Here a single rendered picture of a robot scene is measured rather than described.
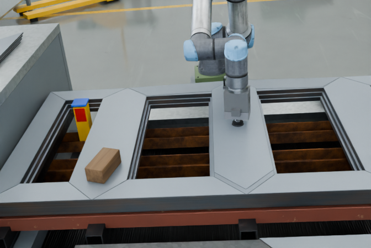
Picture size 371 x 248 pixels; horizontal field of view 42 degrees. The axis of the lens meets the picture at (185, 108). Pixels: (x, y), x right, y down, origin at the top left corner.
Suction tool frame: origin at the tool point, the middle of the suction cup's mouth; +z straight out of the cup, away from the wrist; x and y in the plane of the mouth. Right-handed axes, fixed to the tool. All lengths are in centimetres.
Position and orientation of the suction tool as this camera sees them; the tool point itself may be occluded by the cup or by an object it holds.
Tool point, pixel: (238, 126)
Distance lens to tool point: 171.7
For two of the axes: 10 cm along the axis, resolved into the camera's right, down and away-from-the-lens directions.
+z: 0.7, 8.8, 4.7
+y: 9.7, 0.5, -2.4
